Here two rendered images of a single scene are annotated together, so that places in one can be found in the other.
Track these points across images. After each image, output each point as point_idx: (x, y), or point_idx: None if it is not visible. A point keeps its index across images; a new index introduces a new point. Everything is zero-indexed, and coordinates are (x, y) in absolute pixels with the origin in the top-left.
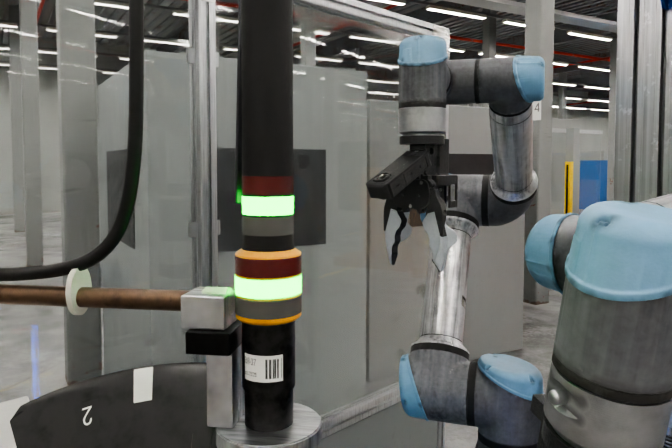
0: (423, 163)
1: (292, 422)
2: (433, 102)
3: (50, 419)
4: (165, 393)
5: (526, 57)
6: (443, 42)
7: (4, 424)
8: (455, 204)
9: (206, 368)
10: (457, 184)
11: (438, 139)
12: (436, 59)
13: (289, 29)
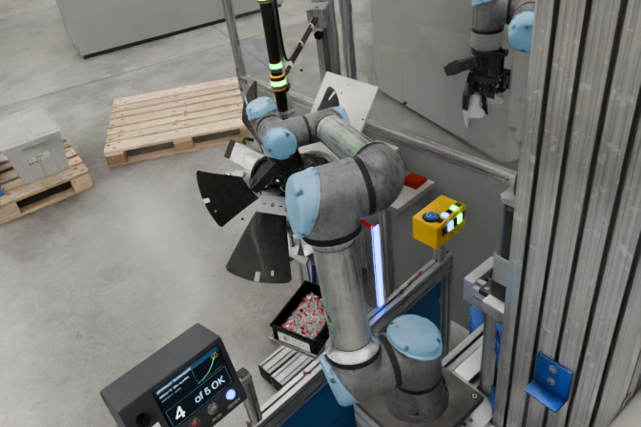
0: (468, 64)
1: (280, 111)
2: (473, 30)
3: (326, 92)
4: (330, 100)
5: (518, 16)
6: None
7: (368, 91)
8: (491, 96)
9: (336, 100)
10: (494, 85)
11: (476, 53)
12: (475, 3)
13: (266, 29)
